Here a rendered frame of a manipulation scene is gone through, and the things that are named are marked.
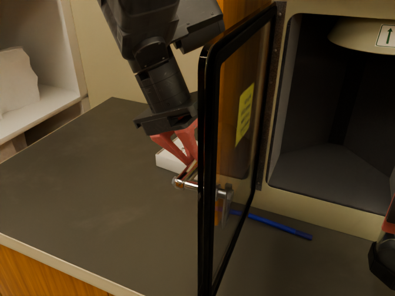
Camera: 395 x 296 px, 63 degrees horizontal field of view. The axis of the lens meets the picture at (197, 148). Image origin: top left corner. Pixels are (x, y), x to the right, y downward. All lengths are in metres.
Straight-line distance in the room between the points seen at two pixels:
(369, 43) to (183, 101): 0.33
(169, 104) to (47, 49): 1.17
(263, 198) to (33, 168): 0.62
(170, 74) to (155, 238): 0.40
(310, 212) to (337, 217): 0.05
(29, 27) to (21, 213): 0.92
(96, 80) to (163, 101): 1.03
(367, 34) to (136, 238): 0.57
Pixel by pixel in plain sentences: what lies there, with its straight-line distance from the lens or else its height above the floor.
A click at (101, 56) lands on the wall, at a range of 1.37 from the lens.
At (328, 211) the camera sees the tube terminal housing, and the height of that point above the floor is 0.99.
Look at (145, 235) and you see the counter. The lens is 0.72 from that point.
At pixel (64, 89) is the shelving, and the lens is 1.56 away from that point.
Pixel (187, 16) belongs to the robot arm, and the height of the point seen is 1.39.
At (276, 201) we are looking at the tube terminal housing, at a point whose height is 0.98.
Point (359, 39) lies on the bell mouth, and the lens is 0.61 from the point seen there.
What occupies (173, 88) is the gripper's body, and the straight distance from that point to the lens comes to 0.41.
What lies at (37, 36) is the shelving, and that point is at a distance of 1.57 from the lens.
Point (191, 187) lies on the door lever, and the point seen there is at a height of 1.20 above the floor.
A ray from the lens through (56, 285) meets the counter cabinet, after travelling 0.91.
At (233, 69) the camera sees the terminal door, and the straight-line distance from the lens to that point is 0.37.
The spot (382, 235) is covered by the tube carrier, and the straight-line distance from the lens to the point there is 0.62.
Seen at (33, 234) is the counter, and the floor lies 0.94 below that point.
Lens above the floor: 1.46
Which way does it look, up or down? 32 degrees down
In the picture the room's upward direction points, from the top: straight up
